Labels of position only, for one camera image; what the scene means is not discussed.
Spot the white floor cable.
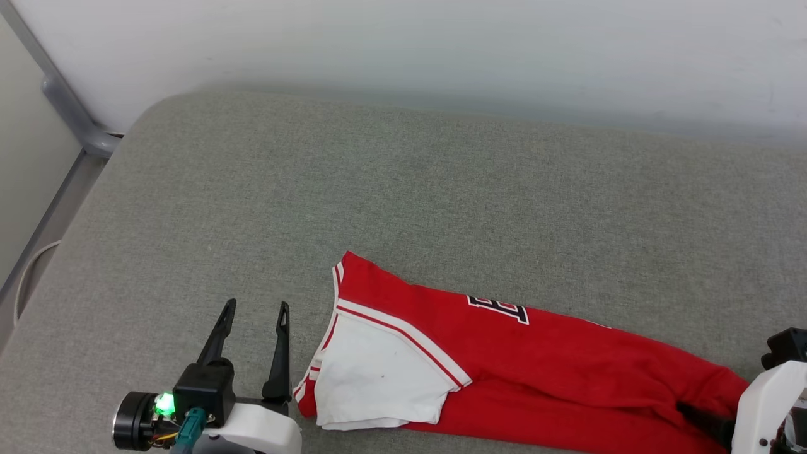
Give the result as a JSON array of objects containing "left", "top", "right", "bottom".
[{"left": 13, "top": 240, "right": 62, "bottom": 326}]

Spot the black cylinder with green light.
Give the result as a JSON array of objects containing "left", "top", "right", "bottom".
[{"left": 112, "top": 391, "right": 177, "bottom": 451}]

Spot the teal left cable plug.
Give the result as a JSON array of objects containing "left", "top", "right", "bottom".
[{"left": 170, "top": 407, "right": 209, "bottom": 454}]

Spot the grey metal pipe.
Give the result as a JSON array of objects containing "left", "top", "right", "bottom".
[{"left": 0, "top": 0, "right": 124, "bottom": 158}]

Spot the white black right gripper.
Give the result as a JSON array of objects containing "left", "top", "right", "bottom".
[{"left": 676, "top": 359, "right": 807, "bottom": 454}]

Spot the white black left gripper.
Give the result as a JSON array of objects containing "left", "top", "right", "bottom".
[{"left": 195, "top": 299, "right": 302, "bottom": 454}]

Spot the red white sports jersey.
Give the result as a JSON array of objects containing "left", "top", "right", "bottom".
[{"left": 293, "top": 251, "right": 751, "bottom": 454}]

